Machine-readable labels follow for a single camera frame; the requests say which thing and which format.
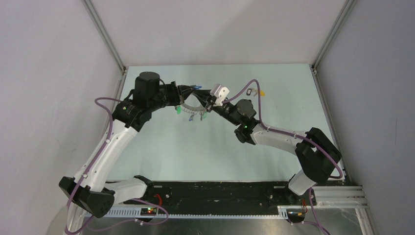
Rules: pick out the large metal keyring with clips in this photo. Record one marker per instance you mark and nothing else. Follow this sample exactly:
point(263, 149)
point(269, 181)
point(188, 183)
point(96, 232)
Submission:
point(197, 111)

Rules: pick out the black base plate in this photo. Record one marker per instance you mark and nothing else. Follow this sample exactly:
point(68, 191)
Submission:
point(225, 198)

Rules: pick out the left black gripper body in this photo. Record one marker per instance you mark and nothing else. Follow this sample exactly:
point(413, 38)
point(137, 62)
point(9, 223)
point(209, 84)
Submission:
point(171, 95)

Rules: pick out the right aluminium frame post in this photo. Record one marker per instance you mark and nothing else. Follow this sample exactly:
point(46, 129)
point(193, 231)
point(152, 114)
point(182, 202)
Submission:
point(334, 31)

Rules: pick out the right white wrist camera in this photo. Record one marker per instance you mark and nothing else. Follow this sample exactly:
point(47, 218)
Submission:
point(219, 94)

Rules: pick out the aluminium frame post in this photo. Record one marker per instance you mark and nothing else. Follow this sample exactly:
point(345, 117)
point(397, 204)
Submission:
point(102, 31)
point(334, 31)

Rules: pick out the left aluminium frame post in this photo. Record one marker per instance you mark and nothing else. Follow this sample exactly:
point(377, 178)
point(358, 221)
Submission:
point(102, 31)

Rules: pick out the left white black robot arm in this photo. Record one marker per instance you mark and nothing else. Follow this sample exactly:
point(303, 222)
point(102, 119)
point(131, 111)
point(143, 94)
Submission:
point(88, 188)

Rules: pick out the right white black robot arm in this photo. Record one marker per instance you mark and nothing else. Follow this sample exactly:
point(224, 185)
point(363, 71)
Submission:
point(317, 155)

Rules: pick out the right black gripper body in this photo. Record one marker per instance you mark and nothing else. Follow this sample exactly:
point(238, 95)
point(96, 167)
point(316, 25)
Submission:
point(225, 112)

